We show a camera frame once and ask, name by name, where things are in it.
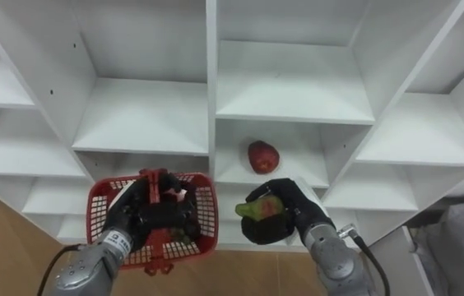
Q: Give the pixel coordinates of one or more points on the pink soft toy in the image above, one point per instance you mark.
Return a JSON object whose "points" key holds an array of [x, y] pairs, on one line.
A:
{"points": [[178, 195]]}

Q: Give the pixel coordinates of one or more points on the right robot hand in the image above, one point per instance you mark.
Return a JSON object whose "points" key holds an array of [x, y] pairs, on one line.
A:
{"points": [[307, 214]]}

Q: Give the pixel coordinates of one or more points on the red fruit soft toy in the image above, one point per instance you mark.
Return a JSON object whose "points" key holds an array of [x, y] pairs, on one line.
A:
{"points": [[263, 157]]}

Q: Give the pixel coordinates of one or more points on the grey bed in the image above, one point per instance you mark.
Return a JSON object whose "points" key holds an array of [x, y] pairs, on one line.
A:
{"points": [[462, 246]]}

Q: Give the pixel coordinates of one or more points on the white shelf unit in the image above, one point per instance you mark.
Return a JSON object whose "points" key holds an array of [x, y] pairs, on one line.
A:
{"points": [[289, 82]]}

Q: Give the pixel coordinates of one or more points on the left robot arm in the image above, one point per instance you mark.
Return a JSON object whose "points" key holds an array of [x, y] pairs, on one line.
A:
{"points": [[88, 267]]}

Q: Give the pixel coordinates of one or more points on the red plastic basket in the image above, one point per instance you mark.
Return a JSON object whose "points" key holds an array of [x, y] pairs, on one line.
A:
{"points": [[207, 214]]}

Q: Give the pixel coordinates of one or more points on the green pear soft toy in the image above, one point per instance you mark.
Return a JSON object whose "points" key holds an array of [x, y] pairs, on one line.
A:
{"points": [[261, 207]]}

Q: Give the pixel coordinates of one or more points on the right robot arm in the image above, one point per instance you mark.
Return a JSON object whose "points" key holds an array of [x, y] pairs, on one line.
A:
{"points": [[337, 263]]}

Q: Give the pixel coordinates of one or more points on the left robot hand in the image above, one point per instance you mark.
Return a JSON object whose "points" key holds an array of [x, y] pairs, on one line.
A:
{"points": [[133, 214]]}

